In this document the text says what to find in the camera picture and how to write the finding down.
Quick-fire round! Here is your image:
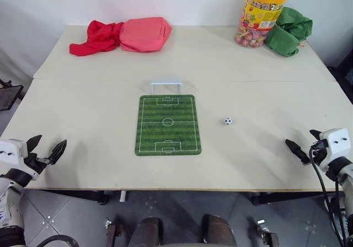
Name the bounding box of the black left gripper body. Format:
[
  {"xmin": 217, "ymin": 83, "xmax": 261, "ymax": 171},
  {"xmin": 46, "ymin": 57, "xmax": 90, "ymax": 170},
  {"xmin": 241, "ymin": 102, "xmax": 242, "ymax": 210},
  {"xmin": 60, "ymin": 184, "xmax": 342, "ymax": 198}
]
[{"xmin": 23, "ymin": 151, "xmax": 52, "ymax": 177}]

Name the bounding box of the green soccer field mat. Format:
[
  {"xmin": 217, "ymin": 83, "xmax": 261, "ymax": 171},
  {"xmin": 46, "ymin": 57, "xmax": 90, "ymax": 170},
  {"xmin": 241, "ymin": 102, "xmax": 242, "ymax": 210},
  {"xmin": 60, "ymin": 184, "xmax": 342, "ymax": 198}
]
[{"xmin": 134, "ymin": 94, "xmax": 202, "ymax": 157}]

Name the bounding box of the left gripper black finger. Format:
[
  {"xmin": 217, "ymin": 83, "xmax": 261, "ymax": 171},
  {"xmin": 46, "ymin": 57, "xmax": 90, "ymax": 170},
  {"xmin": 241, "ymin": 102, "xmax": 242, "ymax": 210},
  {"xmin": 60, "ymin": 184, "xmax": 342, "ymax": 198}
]
[
  {"xmin": 26, "ymin": 134, "xmax": 43, "ymax": 157},
  {"xmin": 46, "ymin": 139, "xmax": 68, "ymax": 165}
]

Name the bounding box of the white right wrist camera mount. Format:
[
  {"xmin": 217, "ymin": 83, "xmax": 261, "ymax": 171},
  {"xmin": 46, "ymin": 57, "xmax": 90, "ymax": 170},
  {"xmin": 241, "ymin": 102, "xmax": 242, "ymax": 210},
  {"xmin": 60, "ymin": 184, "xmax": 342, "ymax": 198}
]
[{"xmin": 316, "ymin": 128, "xmax": 351, "ymax": 171}]

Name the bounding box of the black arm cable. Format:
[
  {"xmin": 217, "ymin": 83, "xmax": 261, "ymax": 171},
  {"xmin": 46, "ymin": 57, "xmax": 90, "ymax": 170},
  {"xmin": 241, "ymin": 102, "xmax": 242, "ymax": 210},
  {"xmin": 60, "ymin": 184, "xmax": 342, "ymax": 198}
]
[
  {"xmin": 309, "ymin": 139, "xmax": 349, "ymax": 247},
  {"xmin": 32, "ymin": 234, "xmax": 81, "ymax": 247}
]

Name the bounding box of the pink fabric bag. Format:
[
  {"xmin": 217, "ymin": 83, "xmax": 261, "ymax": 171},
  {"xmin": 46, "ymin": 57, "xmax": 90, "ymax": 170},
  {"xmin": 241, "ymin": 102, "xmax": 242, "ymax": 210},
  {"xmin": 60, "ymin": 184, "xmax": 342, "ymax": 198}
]
[{"xmin": 119, "ymin": 17, "xmax": 173, "ymax": 53}]

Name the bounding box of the red cloth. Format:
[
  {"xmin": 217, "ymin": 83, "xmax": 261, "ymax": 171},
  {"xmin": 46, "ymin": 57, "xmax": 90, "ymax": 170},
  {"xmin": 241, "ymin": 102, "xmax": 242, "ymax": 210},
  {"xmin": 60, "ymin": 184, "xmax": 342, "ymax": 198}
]
[{"xmin": 69, "ymin": 20, "xmax": 125, "ymax": 57}]

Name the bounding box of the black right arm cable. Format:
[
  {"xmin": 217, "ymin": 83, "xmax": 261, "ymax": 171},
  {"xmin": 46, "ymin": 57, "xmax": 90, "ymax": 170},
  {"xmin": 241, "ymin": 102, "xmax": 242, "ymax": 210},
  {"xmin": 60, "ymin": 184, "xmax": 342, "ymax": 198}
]
[{"xmin": 309, "ymin": 139, "xmax": 349, "ymax": 247}]

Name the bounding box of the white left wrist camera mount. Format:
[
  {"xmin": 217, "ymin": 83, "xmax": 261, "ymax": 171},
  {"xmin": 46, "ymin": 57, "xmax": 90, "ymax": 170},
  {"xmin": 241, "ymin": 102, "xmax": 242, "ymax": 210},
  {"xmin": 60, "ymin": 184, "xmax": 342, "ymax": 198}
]
[{"xmin": 0, "ymin": 138, "xmax": 29, "ymax": 165}]

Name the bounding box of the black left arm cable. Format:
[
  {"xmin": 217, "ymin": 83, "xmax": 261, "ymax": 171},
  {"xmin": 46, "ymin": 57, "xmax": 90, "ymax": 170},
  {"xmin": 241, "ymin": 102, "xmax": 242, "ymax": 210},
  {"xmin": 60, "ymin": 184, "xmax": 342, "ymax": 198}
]
[{"xmin": 32, "ymin": 234, "xmax": 81, "ymax": 247}]

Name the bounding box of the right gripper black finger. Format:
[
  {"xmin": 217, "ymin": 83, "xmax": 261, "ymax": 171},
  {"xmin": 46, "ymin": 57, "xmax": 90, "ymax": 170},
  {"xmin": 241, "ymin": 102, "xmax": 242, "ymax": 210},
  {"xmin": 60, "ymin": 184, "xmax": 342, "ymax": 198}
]
[
  {"xmin": 309, "ymin": 129, "xmax": 324, "ymax": 143},
  {"xmin": 285, "ymin": 138, "xmax": 312, "ymax": 166}
]

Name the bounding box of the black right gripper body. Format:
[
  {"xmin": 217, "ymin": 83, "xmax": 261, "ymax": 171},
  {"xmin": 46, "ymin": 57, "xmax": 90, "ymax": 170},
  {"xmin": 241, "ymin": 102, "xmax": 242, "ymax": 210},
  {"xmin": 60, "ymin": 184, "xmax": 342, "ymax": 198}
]
[{"xmin": 309, "ymin": 147, "xmax": 328, "ymax": 169}]

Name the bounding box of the green cloth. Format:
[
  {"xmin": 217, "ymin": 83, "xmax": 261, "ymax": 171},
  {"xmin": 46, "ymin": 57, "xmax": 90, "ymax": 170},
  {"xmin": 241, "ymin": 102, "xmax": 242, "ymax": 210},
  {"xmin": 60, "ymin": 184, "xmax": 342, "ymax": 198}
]
[{"xmin": 264, "ymin": 6, "xmax": 314, "ymax": 58}]

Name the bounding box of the black table frame bar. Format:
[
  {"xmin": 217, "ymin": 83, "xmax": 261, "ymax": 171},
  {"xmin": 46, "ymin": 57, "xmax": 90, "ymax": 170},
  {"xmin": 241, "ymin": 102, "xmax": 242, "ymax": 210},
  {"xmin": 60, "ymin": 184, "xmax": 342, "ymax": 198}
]
[
  {"xmin": 35, "ymin": 189, "xmax": 109, "ymax": 206},
  {"xmin": 250, "ymin": 191, "xmax": 344, "ymax": 207}
]

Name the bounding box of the candy jar with orange lid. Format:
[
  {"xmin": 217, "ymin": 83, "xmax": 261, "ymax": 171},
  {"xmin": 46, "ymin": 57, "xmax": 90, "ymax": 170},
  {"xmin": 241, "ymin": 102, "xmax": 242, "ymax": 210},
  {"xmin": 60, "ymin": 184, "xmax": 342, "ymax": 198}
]
[{"xmin": 234, "ymin": 0, "xmax": 291, "ymax": 49}]

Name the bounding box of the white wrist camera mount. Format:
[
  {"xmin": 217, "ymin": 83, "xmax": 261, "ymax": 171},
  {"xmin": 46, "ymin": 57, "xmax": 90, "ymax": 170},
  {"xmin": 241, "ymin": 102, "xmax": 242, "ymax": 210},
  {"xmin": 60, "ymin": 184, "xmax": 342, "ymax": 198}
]
[
  {"xmin": 316, "ymin": 128, "xmax": 351, "ymax": 171},
  {"xmin": 0, "ymin": 138, "xmax": 29, "ymax": 165}
]

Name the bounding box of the black metal stand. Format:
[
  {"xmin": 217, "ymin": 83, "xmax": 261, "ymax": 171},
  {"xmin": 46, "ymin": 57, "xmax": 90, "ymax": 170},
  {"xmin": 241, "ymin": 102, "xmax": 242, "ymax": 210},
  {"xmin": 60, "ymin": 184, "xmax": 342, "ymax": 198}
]
[{"xmin": 0, "ymin": 78, "xmax": 24, "ymax": 112}]

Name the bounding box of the dark cabinet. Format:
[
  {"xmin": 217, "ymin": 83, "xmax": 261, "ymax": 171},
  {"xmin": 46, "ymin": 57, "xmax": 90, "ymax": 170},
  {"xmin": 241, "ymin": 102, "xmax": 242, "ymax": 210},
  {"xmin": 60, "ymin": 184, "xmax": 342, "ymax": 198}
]
[{"xmin": 327, "ymin": 20, "xmax": 353, "ymax": 106}]

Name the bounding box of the dark rounded shape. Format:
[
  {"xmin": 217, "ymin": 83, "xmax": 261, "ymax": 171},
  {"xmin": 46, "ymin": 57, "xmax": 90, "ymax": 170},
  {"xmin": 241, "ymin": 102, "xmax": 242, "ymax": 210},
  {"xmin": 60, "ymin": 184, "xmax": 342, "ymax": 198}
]
[
  {"xmin": 129, "ymin": 216, "xmax": 164, "ymax": 247},
  {"xmin": 201, "ymin": 214, "xmax": 236, "ymax": 247}
]

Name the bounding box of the small white goal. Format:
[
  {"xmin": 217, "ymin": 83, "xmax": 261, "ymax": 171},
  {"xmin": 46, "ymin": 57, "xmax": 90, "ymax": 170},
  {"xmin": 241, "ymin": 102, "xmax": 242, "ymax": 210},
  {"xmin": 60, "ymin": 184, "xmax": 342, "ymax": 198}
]
[{"xmin": 149, "ymin": 76, "xmax": 184, "ymax": 95}]

